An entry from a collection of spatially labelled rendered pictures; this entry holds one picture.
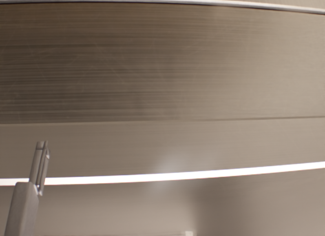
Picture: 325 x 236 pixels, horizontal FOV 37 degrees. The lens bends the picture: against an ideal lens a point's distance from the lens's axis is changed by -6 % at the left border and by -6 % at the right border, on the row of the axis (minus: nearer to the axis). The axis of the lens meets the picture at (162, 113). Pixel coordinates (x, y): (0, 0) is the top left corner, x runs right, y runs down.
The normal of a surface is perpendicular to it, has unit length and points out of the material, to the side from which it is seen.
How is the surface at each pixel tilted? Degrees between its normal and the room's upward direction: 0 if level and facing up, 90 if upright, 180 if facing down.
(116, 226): 0
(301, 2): 90
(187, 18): 90
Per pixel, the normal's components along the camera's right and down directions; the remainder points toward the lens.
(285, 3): 0.22, -0.44
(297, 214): 0.13, 0.90
